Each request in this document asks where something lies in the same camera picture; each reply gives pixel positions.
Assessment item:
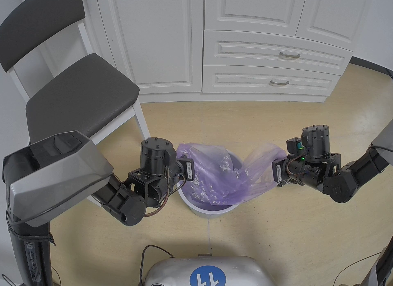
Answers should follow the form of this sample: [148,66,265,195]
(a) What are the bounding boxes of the thin black cable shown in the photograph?
[335,252,383,286]

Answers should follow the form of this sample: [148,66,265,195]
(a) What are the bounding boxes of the white chair dark grey cushions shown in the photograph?
[0,0,154,208]

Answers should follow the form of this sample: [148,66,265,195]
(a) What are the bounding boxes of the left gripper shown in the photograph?
[167,154,195,187]

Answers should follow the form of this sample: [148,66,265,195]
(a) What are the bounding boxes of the purple plastic bag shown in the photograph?
[176,142,289,207]

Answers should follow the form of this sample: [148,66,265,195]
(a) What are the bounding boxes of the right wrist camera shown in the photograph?
[286,137,306,158]

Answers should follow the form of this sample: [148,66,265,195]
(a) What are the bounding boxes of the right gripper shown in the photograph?
[272,158,305,185]

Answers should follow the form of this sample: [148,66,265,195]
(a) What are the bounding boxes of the white wardrobe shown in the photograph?
[77,0,373,104]

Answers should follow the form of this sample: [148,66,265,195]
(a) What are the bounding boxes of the pale grey trash bin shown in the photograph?
[177,152,244,218]

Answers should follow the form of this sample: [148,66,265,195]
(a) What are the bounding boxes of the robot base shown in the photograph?
[147,255,275,286]

